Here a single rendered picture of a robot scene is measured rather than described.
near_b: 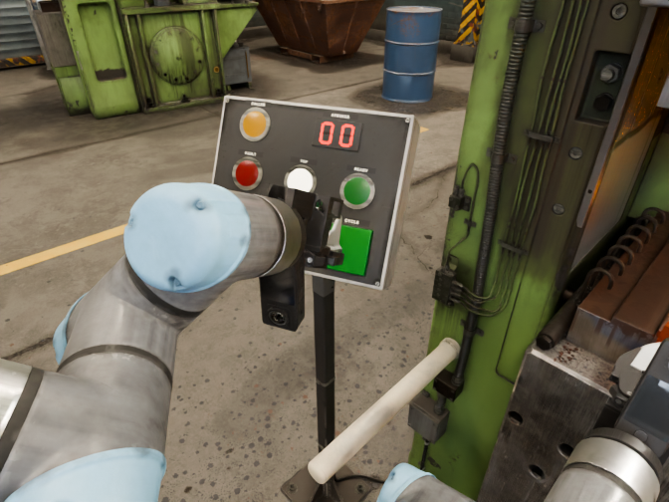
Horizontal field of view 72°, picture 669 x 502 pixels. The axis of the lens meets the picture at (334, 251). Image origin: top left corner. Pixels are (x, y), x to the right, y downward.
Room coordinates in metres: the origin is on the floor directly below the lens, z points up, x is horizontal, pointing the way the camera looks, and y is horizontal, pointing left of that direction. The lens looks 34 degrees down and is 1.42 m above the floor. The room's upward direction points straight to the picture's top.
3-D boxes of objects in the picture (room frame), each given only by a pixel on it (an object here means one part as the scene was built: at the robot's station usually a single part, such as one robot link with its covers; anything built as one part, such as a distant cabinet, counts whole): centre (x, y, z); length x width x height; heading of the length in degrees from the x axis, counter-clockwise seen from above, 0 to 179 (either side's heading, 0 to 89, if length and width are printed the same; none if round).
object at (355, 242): (0.62, -0.02, 1.01); 0.07 x 0.05 x 0.07; 70
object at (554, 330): (0.62, -0.45, 0.93); 0.40 x 0.03 x 0.03; 135
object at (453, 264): (0.79, -0.25, 0.80); 0.06 x 0.03 x 0.14; 45
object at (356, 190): (0.67, -0.04, 1.09); 0.05 x 0.03 x 0.04; 45
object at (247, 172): (0.73, 0.15, 1.09); 0.05 x 0.03 x 0.04; 45
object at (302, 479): (0.78, 0.03, 0.05); 0.22 x 0.22 x 0.09; 45
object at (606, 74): (0.69, -0.40, 1.24); 0.03 x 0.03 x 0.07; 45
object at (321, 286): (0.77, 0.02, 0.54); 0.04 x 0.04 x 1.08; 45
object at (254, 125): (0.77, 0.14, 1.16); 0.05 x 0.03 x 0.04; 45
